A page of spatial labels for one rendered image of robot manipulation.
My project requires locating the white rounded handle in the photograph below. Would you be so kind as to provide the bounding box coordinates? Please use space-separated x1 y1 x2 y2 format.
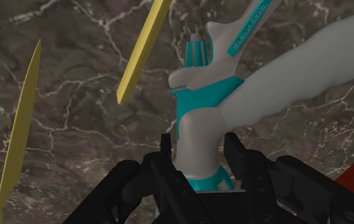
218 15 354 131

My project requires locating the yellow flat stick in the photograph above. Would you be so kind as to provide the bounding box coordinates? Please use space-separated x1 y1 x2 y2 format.
0 38 42 224
116 0 174 106

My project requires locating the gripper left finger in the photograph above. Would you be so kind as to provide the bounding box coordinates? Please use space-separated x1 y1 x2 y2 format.
62 132 213 224

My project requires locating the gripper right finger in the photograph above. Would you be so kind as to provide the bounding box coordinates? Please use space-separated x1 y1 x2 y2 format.
223 131 354 224

